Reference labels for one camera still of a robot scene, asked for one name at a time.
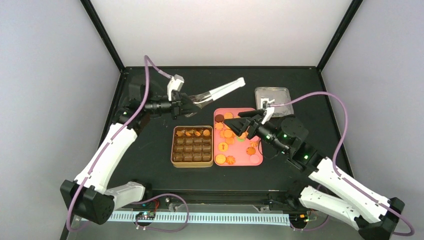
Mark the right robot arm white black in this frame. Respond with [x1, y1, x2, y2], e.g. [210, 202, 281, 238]
[223, 110, 405, 240]

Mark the pink round cookie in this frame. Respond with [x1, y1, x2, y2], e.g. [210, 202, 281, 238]
[250, 136, 260, 142]
[249, 154, 261, 165]

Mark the black front rail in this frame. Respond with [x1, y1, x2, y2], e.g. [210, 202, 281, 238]
[131, 189, 306, 212]

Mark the pink plastic tray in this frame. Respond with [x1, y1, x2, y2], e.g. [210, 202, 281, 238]
[213, 107, 264, 167]

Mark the left circuit board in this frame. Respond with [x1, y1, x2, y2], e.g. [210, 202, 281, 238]
[135, 211, 156, 221]

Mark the round cracker cookie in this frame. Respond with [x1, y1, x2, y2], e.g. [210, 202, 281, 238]
[223, 112, 234, 120]

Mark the silver tin lid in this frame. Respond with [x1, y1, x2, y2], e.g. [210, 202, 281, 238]
[254, 87, 294, 118]

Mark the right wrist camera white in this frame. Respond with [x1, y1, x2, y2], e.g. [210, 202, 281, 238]
[260, 97, 275, 125]

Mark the white slotted cable duct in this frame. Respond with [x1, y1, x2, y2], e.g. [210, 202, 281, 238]
[109, 211, 292, 227]

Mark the round golden cookie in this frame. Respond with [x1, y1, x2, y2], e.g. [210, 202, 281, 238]
[215, 154, 227, 165]

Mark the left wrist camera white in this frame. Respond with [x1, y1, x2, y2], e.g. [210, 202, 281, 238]
[167, 74, 185, 101]

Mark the dark chocolate round cookie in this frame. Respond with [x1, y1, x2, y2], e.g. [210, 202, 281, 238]
[214, 114, 225, 123]

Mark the orange flower cookie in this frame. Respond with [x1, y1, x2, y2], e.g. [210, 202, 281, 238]
[225, 156, 236, 165]

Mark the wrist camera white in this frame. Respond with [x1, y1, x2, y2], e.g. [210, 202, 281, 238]
[167, 74, 185, 101]
[260, 97, 275, 125]

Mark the gold cookie tin box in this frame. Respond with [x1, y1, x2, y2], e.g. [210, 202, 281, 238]
[170, 125, 214, 168]

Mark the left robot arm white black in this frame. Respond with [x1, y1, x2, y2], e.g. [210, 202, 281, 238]
[60, 83, 203, 232]

